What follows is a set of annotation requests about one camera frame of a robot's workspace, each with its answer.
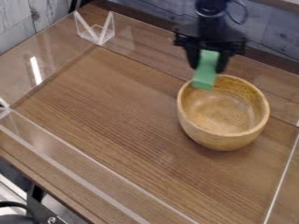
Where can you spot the wooden bowl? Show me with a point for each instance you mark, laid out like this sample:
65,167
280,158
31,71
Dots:
224,119

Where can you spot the clear acrylic enclosure wall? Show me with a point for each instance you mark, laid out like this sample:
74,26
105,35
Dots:
90,128

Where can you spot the green rectangular stick block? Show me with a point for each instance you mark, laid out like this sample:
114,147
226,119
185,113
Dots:
205,75

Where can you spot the black table leg frame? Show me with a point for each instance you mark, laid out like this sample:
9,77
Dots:
45,214

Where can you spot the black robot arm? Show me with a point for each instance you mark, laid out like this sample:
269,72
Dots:
210,8

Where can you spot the clear acrylic corner bracket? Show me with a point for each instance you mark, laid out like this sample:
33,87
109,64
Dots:
95,33

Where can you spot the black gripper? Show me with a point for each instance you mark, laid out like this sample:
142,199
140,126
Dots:
210,33

